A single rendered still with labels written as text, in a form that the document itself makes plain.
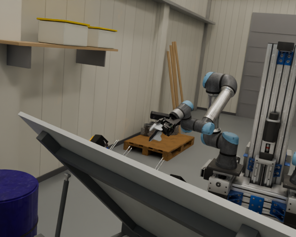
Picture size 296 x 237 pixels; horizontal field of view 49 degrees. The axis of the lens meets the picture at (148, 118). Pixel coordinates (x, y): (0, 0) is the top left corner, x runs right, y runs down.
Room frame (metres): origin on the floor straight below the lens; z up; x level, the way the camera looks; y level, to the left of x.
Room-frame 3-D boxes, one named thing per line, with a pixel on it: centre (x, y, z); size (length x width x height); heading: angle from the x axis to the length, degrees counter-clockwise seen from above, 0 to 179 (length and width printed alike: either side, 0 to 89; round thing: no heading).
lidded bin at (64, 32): (3.88, 1.07, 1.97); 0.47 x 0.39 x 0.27; 157
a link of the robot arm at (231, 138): (2.22, -0.58, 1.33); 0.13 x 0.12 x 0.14; 51
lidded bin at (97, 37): (4.51, 0.80, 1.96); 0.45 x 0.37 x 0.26; 157
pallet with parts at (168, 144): (6.29, -0.31, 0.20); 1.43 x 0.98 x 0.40; 157
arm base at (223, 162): (2.21, -0.58, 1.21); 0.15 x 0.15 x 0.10
